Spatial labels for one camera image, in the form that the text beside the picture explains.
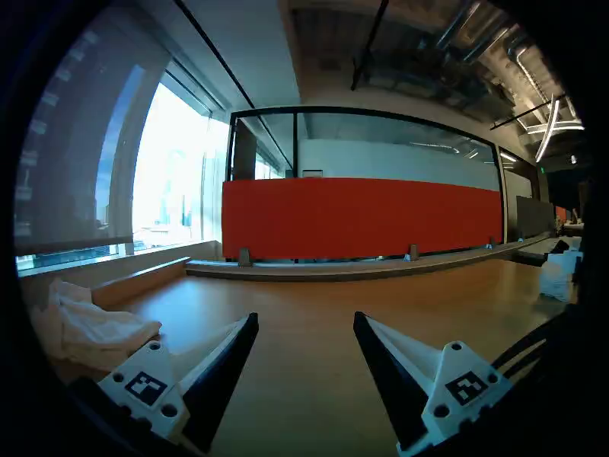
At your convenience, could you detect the heap of white towels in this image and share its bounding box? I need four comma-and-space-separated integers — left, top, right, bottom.
29, 277, 163, 373

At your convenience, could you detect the stack of white towels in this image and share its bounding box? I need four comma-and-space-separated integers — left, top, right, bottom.
538, 238, 585, 304

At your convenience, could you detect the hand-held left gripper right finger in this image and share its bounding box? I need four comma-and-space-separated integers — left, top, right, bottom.
353, 312, 514, 454

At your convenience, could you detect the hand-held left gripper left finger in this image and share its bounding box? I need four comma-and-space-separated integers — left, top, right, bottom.
96, 312, 260, 454

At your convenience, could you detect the red desk screen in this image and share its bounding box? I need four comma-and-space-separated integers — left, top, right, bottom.
185, 177, 555, 283

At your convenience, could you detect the black cable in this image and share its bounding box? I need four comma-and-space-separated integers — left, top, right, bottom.
489, 312, 579, 379

